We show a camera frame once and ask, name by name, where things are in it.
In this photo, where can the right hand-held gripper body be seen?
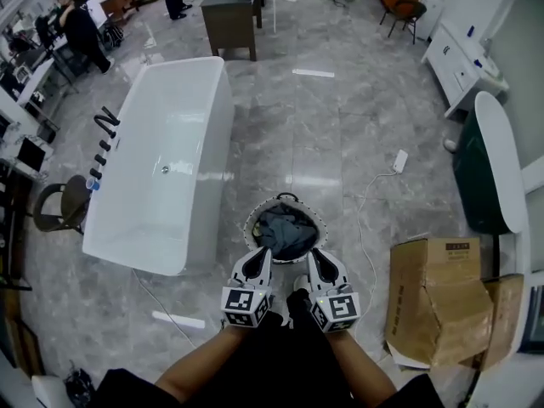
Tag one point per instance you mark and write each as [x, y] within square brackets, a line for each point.
[338, 310]

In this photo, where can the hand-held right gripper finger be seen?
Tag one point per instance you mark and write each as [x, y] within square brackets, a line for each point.
[333, 267]
[313, 268]

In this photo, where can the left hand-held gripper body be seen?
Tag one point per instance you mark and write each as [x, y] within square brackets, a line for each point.
[246, 304]

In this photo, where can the white woven basket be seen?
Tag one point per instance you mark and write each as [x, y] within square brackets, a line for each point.
[251, 223]

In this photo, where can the dark grey cloth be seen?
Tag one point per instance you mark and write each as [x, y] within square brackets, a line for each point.
[285, 232]

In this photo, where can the white rectangular bathtub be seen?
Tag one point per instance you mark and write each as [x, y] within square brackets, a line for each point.
[170, 143]

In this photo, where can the person's left forearm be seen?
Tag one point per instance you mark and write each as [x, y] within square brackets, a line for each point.
[204, 364]

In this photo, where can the person's right forearm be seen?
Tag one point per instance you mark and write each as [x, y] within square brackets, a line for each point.
[361, 364]

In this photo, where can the green and white bathtub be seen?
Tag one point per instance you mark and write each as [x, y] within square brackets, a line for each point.
[480, 185]

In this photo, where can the black bathtub knob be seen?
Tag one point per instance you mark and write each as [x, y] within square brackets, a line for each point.
[105, 145]
[95, 173]
[100, 160]

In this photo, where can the black bathtub faucet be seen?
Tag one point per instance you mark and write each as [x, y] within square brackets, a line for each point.
[106, 119]

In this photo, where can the person's white shoe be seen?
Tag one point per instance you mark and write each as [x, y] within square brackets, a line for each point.
[301, 283]

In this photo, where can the person's black clothing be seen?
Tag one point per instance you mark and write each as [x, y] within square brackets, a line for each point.
[293, 368]

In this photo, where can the large cardboard box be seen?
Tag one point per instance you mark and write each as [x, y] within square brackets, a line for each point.
[433, 296]

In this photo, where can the white power strip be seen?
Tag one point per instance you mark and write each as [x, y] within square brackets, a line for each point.
[400, 161]

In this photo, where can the small cardboard box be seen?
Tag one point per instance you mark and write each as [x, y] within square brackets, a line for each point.
[506, 313]

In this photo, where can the white slipper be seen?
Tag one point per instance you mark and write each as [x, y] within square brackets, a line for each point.
[449, 143]

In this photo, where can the blue cup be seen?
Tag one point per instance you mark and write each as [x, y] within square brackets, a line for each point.
[93, 184]

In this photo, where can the brown round chair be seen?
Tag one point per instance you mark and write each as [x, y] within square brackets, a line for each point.
[70, 204]

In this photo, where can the white cabinet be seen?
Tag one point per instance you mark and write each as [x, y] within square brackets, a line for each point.
[450, 62]

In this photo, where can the dark wooden desk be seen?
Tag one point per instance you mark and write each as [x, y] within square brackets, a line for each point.
[231, 19]

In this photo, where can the striped bag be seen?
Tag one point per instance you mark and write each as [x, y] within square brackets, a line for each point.
[114, 36]

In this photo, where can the dark chair with orange cushion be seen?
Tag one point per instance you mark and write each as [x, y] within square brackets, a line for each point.
[406, 15]

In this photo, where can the brown wooden table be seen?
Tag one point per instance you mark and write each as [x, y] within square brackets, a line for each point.
[119, 0]

